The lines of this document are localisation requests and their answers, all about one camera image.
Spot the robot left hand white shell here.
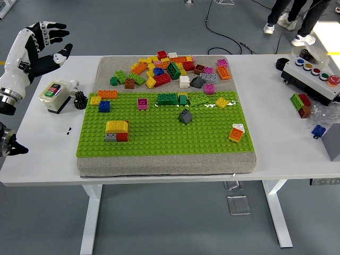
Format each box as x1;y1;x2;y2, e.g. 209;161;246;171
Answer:
0;21;73;92

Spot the dark grey sloped brick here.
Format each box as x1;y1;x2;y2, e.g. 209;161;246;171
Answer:
178;108;192;124
190;76;205;88

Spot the green studded baseplate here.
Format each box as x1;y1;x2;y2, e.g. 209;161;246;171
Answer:
76;90;255;157

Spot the lime green eight-stud brick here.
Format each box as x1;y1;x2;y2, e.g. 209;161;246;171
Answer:
126;73;146;86
290;93;303;111
114;70;131;84

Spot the dark green eight-stud brick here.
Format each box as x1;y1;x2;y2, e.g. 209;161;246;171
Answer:
157;92;179;105
166;61;182;80

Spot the lime green flat plate brick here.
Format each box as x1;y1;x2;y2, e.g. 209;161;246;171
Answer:
188;93;210;107

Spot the orange four-stud brick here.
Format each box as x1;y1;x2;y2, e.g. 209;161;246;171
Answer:
228;127;244;142

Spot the red building brick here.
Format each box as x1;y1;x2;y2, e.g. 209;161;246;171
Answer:
297;93;312;107

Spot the black gear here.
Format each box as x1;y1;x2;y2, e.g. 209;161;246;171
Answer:
73;90;89;109

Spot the white table leg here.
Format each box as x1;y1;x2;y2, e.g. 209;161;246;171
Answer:
261;179;293;249
79;183;104;255

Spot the grey-brown cushion mat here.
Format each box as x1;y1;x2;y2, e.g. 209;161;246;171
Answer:
76;55;258;177

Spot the clear floor socket cover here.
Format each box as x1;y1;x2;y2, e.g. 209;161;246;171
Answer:
224;180;247;191
226;195;252;216

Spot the background person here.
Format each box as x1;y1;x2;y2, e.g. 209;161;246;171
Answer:
277;0;308;32
263;0;332;47

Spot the white push-button control box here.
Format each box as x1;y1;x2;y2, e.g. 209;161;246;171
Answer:
281;56;340;107

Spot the round translucent lidded container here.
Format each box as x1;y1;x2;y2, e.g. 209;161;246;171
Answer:
291;41;330;67

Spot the clear plastic bag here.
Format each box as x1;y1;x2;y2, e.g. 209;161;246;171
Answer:
309;102;340;125

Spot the grey box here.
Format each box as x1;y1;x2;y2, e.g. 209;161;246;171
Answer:
320;122;340;162

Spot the under-table control panel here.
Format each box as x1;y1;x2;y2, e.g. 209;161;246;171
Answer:
309;177;340;186

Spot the cream switch box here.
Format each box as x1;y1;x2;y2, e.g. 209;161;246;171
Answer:
39;80;72;115

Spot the white furniture frame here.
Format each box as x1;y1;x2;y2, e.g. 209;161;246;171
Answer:
0;0;14;20

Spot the black ring roll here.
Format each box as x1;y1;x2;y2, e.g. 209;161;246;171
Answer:
275;57;292;72

